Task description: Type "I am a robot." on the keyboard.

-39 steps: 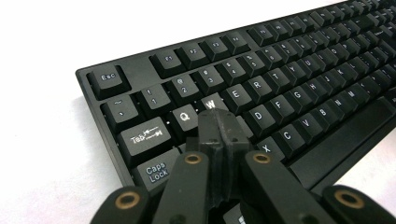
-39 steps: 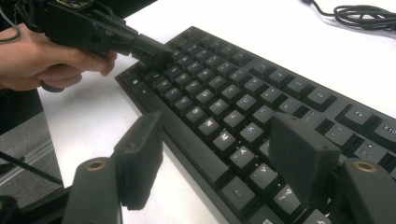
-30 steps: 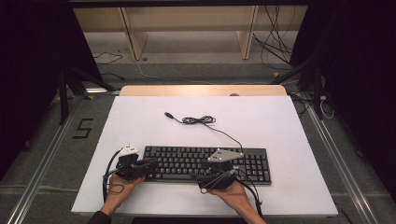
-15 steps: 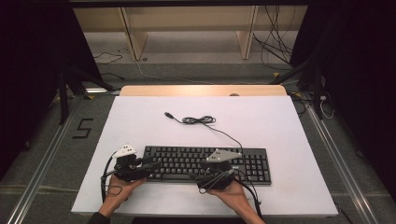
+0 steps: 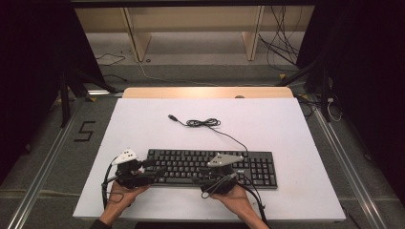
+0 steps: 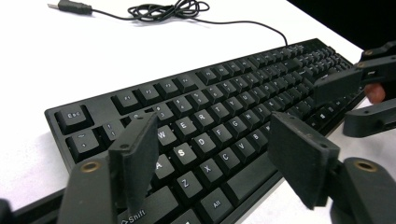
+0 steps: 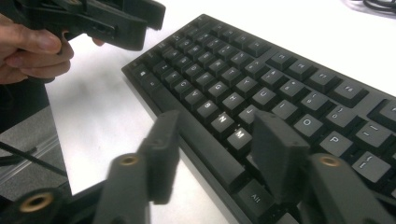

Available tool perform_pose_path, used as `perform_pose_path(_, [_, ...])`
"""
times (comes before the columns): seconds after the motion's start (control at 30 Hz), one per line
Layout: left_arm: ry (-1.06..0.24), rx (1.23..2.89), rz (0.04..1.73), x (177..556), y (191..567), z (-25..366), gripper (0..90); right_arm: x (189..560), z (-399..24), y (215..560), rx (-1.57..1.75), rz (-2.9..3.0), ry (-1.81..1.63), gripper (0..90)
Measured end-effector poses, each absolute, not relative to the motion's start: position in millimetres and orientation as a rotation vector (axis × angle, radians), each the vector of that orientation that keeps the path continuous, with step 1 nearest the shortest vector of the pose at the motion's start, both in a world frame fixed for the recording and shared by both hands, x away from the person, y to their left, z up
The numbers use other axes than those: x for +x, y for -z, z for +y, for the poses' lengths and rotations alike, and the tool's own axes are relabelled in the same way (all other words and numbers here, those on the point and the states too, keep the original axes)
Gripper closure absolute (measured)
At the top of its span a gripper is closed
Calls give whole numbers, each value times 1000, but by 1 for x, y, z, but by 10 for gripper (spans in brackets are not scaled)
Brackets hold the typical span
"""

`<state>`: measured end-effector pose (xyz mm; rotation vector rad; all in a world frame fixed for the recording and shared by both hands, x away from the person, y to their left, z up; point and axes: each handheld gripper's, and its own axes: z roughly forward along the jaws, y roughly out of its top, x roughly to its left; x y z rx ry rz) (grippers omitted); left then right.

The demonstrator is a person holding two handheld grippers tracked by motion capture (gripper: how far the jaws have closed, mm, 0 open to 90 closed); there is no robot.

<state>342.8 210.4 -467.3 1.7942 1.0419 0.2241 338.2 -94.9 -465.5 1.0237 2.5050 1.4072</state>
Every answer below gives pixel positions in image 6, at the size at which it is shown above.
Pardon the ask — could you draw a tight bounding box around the black keyboard cable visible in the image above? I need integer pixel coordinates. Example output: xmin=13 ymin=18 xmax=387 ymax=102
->
xmin=47 ymin=0 xmax=289 ymax=47

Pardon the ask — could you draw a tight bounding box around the dark curtain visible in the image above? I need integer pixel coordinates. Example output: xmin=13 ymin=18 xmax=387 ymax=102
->
xmin=286 ymin=0 xmax=396 ymax=51

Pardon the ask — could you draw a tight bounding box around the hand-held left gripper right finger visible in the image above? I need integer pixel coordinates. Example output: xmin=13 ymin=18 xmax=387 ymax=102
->
xmin=267 ymin=111 xmax=341 ymax=211

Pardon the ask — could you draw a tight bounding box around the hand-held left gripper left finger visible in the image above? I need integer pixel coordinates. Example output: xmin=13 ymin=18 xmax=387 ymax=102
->
xmin=107 ymin=111 xmax=161 ymax=217

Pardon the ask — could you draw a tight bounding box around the black computer keyboard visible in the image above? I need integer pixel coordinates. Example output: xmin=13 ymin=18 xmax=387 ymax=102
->
xmin=44 ymin=37 xmax=367 ymax=224

